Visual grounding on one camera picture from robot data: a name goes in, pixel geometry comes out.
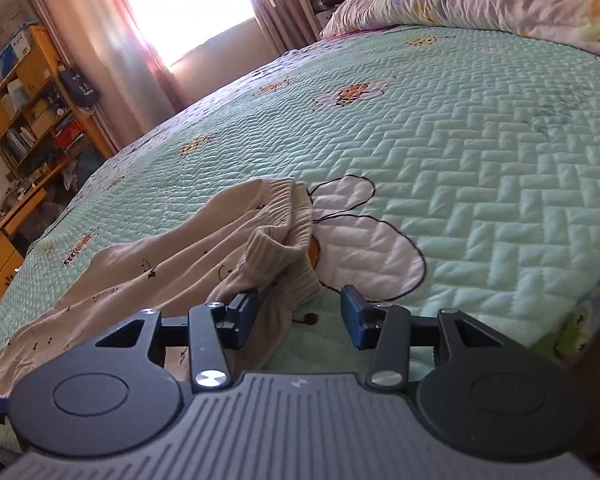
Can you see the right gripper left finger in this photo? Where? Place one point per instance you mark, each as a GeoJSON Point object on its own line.
{"type": "Point", "coordinates": [206, 331]}

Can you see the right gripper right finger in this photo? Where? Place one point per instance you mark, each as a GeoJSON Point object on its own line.
{"type": "Point", "coordinates": [390, 331]}

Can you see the beige smiley print baby garment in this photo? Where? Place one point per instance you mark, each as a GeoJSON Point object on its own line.
{"type": "Point", "coordinates": [253, 235]}

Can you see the green quilted bee bedspread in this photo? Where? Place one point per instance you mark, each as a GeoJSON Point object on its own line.
{"type": "Point", "coordinates": [447, 168]}

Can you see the wooden drawer desk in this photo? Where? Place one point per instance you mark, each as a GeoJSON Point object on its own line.
{"type": "Point", "coordinates": [10, 257]}

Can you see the pink window curtains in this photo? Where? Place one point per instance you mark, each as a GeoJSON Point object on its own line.
{"type": "Point", "coordinates": [150, 58]}

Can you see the wooden bookshelf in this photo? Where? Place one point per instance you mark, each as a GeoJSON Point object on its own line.
{"type": "Point", "coordinates": [42, 123]}

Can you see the black bag on shelf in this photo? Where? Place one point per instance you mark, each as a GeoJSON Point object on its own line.
{"type": "Point", "coordinates": [79, 88]}

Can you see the floral folded duvet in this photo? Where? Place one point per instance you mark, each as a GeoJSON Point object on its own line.
{"type": "Point", "coordinates": [572, 22]}

